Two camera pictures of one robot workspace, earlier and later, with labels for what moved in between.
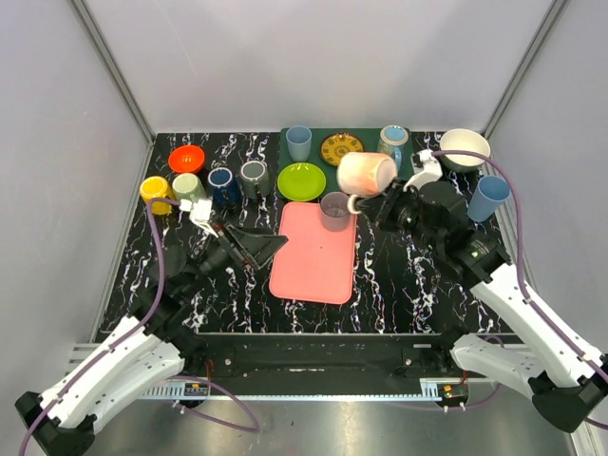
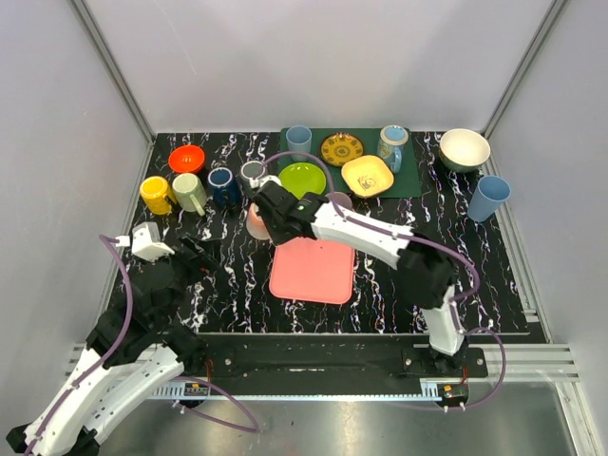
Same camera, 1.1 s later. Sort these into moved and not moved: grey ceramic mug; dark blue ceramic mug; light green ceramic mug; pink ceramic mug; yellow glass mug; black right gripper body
Moved: black right gripper body; pink ceramic mug
Not moved: light green ceramic mug; dark blue ceramic mug; grey ceramic mug; yellow glass mug
